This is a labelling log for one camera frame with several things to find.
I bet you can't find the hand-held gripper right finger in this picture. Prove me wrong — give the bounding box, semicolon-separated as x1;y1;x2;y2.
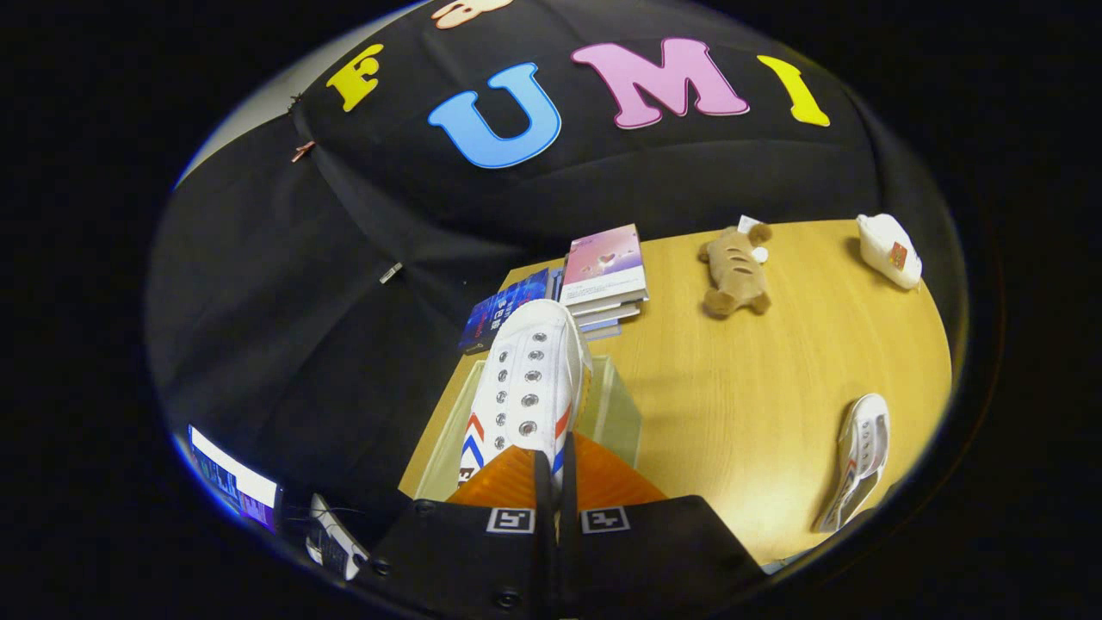
558;431;767;620

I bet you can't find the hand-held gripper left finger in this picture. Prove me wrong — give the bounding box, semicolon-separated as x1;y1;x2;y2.
355;445;557;620

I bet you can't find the beige fabric storage box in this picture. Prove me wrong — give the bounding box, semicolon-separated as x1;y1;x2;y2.
413;353;643;505

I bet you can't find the white canvas shoe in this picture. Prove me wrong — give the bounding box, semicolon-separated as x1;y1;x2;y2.
456;299;595;493
814;394;891;535

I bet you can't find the white electronic device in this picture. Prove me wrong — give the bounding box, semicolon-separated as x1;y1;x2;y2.
305;493;372;583

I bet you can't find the pale blue cover book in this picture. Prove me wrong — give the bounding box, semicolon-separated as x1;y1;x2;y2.
551;267;643;339

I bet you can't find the computer monitor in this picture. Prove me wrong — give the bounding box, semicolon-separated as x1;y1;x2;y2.
188;425;282;534

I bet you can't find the dark blue cover book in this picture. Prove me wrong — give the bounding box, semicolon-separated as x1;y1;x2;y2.
458;268;553;356

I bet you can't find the grey cover book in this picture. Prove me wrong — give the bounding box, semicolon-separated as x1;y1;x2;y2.
568;288;649;319

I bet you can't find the brown plush toy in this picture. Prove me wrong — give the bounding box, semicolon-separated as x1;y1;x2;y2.
696;215;774;320

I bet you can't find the pink cover book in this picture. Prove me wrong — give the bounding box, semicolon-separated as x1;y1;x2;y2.
560;225;649;307

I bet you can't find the black backdrop cloth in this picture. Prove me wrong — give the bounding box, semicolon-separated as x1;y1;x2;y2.
146;0;965;552

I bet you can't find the white plush toy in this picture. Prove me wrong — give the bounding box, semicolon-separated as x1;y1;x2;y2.
856;214;924;291

